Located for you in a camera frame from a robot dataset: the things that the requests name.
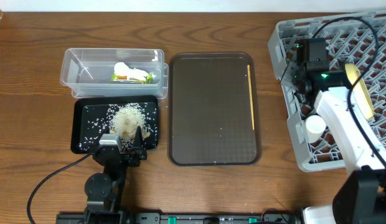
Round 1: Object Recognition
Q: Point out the white cup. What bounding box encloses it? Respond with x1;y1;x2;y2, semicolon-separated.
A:
304;115;326;143

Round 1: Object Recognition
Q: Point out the yellow plate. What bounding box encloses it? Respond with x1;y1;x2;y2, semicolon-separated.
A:
344;63;374;120

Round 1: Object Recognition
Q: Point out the green snack wrapper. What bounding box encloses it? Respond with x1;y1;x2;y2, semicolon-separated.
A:
110;73;154;84

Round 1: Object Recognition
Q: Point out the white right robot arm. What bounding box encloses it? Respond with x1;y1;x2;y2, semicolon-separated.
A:
280;60;386;223

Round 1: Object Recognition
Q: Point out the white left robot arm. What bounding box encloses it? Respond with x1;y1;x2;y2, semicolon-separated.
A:
83;127;147;223

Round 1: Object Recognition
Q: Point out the spilled rice food waste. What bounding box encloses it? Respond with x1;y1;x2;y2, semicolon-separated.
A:
77;102;159;153

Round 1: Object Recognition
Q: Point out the black waste tray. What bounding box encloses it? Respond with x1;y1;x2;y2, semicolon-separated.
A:
70;96;159;154

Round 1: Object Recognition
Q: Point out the grey dishwasher rack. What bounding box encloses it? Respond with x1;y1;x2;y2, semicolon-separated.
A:
268;10;386;172

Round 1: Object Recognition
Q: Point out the clear plastic waste bin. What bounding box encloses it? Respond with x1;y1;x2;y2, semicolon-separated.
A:
60;48;169;99

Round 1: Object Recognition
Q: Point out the right wooden chopstick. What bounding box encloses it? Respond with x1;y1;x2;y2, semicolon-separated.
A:
247;64;255;131

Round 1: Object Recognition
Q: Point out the dark brown serving tray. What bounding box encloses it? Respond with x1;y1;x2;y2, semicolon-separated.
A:
168;52;262;166

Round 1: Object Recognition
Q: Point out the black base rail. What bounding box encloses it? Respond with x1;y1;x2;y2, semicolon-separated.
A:
55;208;303;224

